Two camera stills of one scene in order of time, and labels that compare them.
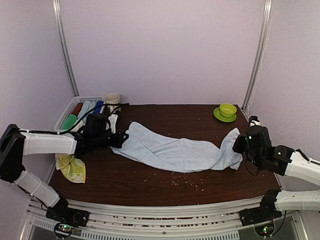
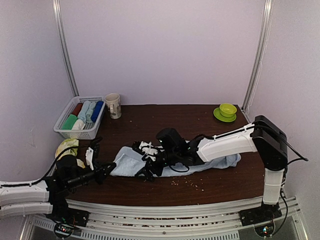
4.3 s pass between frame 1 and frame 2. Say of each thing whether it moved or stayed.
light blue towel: moved
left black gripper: moved
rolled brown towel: stayed
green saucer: stayed
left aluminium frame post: stayed
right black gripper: moved
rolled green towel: stayed
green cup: stayed
